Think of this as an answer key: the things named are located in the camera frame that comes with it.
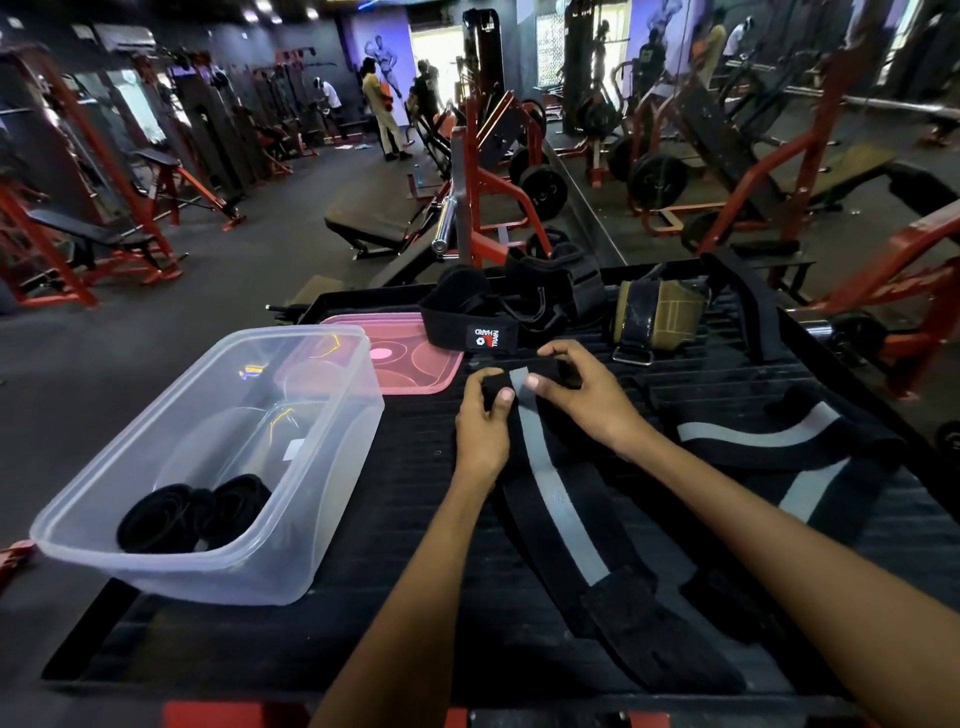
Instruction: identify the person's left hand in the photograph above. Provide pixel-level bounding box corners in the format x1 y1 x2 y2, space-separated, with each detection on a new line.
453 367 517 489

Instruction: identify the person's right hand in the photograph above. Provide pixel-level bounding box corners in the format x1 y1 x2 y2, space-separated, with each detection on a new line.
524 339 654 455

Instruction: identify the black wrist wrap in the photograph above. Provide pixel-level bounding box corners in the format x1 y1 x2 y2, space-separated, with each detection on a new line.
417 263 526 354
503 241 609 335

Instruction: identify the black strap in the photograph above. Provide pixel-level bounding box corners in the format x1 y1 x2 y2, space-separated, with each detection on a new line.
701 247 789 365

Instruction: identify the clear plastic container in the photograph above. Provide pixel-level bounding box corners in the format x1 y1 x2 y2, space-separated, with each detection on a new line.
29 324 386 607

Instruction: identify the person's left forearm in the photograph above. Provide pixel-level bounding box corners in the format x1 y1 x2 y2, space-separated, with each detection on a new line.
311 468 511 728

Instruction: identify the person's right forearm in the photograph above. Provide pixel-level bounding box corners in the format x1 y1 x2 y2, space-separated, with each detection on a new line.
622 427 960 728

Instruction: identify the pink plastic lid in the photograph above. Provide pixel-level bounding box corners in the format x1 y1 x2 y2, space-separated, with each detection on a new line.
318 313 465 397

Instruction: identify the black ribbed platform tray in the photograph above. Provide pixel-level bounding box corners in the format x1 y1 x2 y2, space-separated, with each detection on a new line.
41 258 960 728

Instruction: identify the black weight plate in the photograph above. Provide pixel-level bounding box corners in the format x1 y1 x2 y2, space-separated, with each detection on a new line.
518 164 569 223

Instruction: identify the chrome barbell sleeve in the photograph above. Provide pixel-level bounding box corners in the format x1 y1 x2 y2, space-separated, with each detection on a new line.
431 196 459 255

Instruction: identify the black low bench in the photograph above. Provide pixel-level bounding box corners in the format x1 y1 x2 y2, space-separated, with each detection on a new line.
323 206 421 260

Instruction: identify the red plate-loaded machine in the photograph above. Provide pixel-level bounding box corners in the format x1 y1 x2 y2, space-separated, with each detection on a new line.
449 93 569 270

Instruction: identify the black weight stack machine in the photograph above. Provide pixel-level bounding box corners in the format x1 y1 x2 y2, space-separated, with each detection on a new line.
176 52 253 193

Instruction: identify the red incline bench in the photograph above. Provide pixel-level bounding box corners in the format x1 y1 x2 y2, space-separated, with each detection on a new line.
133 148 247 232

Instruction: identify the red power rack with bench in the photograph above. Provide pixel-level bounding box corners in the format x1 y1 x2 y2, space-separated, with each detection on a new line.
0 44 189 309

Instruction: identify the white air conditioner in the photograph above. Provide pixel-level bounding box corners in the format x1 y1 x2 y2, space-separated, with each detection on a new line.
93 23 157 54

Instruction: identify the black cable tower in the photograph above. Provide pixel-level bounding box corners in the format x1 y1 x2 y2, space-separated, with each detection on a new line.
462 8 505 99

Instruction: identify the large wall mirror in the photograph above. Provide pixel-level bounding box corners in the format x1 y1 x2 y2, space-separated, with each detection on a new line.
539 0 960 451

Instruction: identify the purple bodybuilder wall mural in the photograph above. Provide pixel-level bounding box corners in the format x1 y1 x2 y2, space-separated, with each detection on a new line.
348 7 418 106

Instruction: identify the red floor bench frame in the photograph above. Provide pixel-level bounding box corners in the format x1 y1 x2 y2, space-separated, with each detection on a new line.
0 539 37 594

